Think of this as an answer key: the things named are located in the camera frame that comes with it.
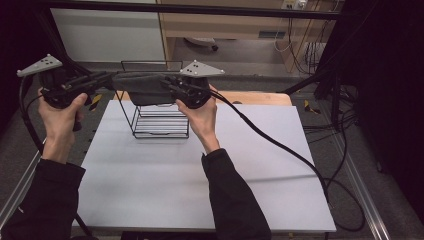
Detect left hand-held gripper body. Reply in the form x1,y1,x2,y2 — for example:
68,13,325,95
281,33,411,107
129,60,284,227
16,53,92,110

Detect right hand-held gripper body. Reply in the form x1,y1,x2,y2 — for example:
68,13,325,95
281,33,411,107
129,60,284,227
171,59,226,110

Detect dark grey fabric bag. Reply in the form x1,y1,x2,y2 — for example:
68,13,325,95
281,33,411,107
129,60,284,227
111,71,183,107

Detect black wire rack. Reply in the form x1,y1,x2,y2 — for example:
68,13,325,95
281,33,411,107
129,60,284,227
114,59,191,140

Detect person's right hand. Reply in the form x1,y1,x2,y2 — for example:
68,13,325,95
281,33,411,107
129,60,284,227
175,84,222,145

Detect person's left hand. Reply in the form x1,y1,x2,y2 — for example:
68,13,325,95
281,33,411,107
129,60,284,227
37,87,89,164

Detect white cabinet panel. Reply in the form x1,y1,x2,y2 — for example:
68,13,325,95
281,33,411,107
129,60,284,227
49,8,166,63

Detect office chair base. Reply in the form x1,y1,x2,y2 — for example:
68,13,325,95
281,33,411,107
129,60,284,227
184,36,220,52

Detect wooden table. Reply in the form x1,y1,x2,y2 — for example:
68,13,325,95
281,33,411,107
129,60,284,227
113,89,294,107

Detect wooden desk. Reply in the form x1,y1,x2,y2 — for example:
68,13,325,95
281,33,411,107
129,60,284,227
156,0,338,73

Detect white power strip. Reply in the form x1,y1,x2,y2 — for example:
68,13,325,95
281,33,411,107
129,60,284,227
281,0,308,10

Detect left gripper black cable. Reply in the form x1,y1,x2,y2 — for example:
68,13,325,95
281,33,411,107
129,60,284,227
18,75,95,238

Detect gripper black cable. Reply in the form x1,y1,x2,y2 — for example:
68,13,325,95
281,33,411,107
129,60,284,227
209,89,366,233
18,75,95,238

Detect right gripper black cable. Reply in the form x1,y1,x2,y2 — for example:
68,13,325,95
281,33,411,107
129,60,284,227
209,89,366,233

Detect aluminium rail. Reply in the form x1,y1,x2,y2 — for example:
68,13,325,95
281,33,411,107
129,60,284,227
333,133,392,240
0,133,48,229

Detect black metal frame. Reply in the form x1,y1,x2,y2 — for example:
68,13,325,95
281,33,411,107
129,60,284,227
33,0,364,131

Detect hanging cables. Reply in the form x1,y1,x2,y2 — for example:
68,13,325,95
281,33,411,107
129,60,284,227
273,16,329,75

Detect black floor cables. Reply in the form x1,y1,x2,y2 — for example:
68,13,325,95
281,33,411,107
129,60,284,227
301,83,360,145

